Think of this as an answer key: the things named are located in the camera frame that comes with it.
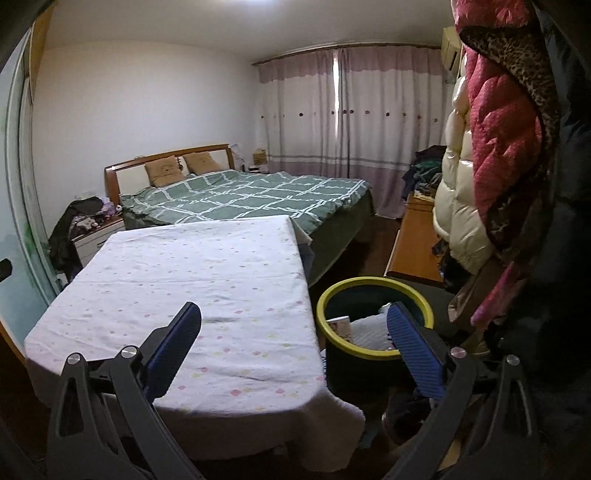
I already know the white foam net wrap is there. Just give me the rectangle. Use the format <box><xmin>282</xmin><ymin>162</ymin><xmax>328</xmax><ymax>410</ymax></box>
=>
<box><xmin>351</xmin><ymin>313</ymin><xmax>394</xmax><ymax>351</ymax></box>

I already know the yellow rimmed dark trash bin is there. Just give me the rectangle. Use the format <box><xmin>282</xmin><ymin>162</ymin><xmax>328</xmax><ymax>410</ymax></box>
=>
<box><xmin>317</xmin><ymin>276</ymin><xmax>435</xmax><ymax>411</ymax></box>

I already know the white dotted tablecloth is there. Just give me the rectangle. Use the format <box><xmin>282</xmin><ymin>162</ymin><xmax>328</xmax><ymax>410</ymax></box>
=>
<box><xmin>24</xmin><ymin>215</ymin><xmax>365</xmax><ymax>472</ymax></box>

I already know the long wooden top cabinet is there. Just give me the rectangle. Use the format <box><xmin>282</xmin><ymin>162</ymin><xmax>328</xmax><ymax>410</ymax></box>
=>
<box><xmin>385</xmin><ymin>194</ymin><xmax>443</xmax><ymax>287</ymax></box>

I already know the white bedside drawer cabinet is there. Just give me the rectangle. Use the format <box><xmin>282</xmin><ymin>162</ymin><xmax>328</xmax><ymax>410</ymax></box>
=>
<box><xmin>73</xmin><ymin>217</ymin><xmax>125</xmax><ymax>267</ymax></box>

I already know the sliding glass wardrobe door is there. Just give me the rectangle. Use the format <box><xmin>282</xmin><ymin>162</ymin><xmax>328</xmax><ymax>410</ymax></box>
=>
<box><xmin>1</xmin><ymin>30</ymin><xmax>60</xmax><ymax>357</ymax></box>

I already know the clothes heap on nightstand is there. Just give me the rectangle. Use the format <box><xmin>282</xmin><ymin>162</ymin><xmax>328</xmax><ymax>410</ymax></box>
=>
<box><xmin>49</xmin><ymin>196</ymin><xmax>118</xmax><ymax>281</ymax></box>

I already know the green plaid quilt bed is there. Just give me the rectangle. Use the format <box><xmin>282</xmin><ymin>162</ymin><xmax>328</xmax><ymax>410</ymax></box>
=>
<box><xmin>121</xmin><ymin>170</ymin><xmax>375</xmax><ymax>285</ymax></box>

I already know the wooden bed headboard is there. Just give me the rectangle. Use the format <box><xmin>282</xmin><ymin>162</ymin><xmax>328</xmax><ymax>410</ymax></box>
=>
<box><xmin>104</xmin><ymin>144</ymin><xmax>235</xmax><ymax>204</ymax></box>

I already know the left brown pillow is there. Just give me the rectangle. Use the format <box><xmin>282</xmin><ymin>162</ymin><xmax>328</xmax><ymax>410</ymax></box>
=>
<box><xmin>144</xmin><ymin>155</ymin><xmax>184</xmax><ymax>188</ymax></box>

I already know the brown pillow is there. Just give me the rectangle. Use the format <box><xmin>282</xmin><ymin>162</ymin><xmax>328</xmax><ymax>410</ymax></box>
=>
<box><xmin>144</xmin><ymin>155</ymin><xmax>184</xmax><ymax>188</ymax></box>
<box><xmin>183</xmin><ymin>152</ymin><xmax>224</xmax><ymax>175</ymax></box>

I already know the pile of dark clothes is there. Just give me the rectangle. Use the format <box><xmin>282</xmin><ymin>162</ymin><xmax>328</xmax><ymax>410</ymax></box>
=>
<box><xmin>402</xmin><ymin>145</ymin><xmax>446</xmax><ymax>200</ymax></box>

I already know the right brown pillow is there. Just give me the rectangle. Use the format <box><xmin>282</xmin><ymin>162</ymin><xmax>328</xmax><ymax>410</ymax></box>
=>
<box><xmin>183</xmin><ymin>152</ymin><xmax>224</xmax><ymax>175</ymax></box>

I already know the brown tissue box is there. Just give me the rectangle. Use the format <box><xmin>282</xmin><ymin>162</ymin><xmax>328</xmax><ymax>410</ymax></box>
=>
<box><xmin>252</xmin><ymin>148</ymin><xmax>267</xmax><ymax>166</ymax></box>

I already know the pink and white curtain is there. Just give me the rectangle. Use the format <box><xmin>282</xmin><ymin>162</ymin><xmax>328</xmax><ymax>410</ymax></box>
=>
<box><xmin>256</xmin><ymin>44</ymin><xmax>453</xmax><ymax>218</ymax></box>

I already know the red dotted quilted jacket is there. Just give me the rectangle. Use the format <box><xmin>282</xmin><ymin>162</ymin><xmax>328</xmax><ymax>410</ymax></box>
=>
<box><xmin>452</xmin><ymin>1</ymin><xmax>558</xmax><ymax>246</ymax></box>

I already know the beige air conditioner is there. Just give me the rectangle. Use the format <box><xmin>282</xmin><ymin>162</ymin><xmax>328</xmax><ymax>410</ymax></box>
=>
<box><xmin>441</xmin><ymin>26</ymin><xmax>462</xmax><ymax>72</ymax></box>

